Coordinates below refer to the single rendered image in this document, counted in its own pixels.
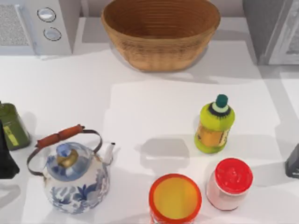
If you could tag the green bottle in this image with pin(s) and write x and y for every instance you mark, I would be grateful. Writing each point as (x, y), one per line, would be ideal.
(213, 130)

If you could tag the woven brown basket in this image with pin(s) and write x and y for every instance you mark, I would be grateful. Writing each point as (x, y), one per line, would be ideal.
(161, 35)

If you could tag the red and yellow can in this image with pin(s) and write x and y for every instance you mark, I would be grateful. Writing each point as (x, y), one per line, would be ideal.
(175, 200)

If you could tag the blue and white kettle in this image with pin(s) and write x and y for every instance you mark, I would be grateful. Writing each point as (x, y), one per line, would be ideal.
(74, 177)

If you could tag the red-lidded white jar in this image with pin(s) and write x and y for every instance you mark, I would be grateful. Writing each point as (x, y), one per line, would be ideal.
(230, 184)

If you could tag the round microwave knob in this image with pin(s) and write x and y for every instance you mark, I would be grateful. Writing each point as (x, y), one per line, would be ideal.
(46, 14)
(52, 33)

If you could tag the green tin box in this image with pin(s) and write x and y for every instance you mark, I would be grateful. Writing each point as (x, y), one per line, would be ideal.
(14, 130)

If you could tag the pale microwave oven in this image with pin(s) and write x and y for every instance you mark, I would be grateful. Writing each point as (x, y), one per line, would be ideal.
(28, 25)

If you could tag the dark grey box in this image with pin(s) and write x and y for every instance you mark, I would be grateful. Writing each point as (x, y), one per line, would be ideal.
(294, 163)

